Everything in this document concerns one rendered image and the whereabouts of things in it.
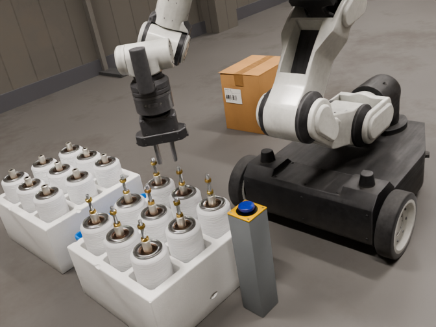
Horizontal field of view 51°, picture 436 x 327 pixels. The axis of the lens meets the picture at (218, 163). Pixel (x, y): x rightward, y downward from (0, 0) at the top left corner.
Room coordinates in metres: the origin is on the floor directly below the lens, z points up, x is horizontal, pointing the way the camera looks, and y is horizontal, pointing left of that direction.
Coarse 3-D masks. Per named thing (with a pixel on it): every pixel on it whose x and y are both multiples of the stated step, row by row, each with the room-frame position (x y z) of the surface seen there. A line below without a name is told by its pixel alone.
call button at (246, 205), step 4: (240, 204) 0.93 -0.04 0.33; (244, 204) 0.93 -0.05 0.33; (248, 204) 0.93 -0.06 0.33; (252, 204) 0.93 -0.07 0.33; (240, 208) 0.92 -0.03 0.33; (244, 208) 0.92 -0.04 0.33; (248, 208) 0.91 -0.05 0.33; (252, 208) 0.92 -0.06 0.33; (244, 212) 0.92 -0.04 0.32; (248, 212) 0.91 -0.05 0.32
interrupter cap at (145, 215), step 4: (156, 204) 1.13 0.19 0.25; (160, 204) 1.12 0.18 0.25; (144, 208) 1.12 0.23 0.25; (148, 208) 1.11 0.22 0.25; (160, 208) 1.10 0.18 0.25; (164, 208) 1.10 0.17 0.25; (144, 212) 1.10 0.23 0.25; (148, 212) 1.10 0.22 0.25; (160, 212) 1.08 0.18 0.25; (164, 212) 1.08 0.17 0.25; (144, 216) 1.08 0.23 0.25; (148, 216) 1.08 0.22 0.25; (152, 216) 1.07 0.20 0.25; (156, 216) 1.07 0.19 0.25; (160, 216) 1.06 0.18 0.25; (148, 220) 1.06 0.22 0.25
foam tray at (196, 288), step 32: (96, 256) 1.03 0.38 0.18; (224, 256) 0.99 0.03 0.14; (96, 288) 1.03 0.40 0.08; (128, 288) 0.88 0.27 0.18; (160, 288) 0.86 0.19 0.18; (192, 288) 0.90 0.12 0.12; (224, 288) 0.98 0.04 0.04; (128, 320) 0.92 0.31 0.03; (160, 320) 0.83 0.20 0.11; (192, 320) 0.89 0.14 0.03
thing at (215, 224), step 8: (224, 208) 1.06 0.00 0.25; (200, 216) 1.06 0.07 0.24; (208, 216) 1.04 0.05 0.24; (216, 216) 1.04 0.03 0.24; (224, 216) 1.05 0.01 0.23; (200, 224) 1.06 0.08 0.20; (208, 224) 1.04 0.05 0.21; (216, 224) 1.04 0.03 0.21; (224, 224) 1.05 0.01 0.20; (208, 232) 1.05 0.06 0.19; (216, 232) 1.04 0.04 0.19; (224, 232) 1.04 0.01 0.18
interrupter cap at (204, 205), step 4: (216, 196) 1.12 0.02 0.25; (220, 196) 1.11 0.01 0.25; (204, 200) 1.10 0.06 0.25; (216, 200) 1.10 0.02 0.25; (220, 200) 1.09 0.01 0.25; (224, 200) 1.08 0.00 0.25; (200, 204) 1.09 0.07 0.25; (204, 204) 1.09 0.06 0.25; (208, 204) 1.09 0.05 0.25; (216, 204) 1.08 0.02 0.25; (220, 204) 1.07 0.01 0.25; (224, 204) 1.07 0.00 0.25; (200, 208) 1.07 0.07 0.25; (204, 208) 1.06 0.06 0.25; (208, 208) 1.06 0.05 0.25; (212, 208) 1.06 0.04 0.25; (216, 208) 1.05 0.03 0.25; (220, 208) 1.05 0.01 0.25
